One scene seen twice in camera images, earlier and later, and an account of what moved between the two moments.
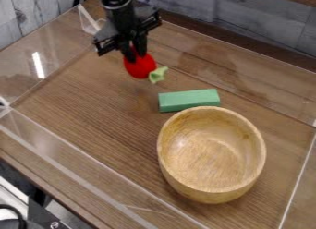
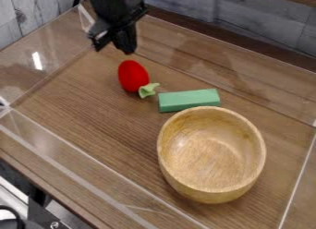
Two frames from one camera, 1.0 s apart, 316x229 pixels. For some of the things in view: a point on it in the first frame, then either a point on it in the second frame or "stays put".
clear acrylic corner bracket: [90, 25] stays put
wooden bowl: [211, 153] stays put
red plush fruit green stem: [144, 68] -> [135, 78]
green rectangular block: [188, 100] stays put
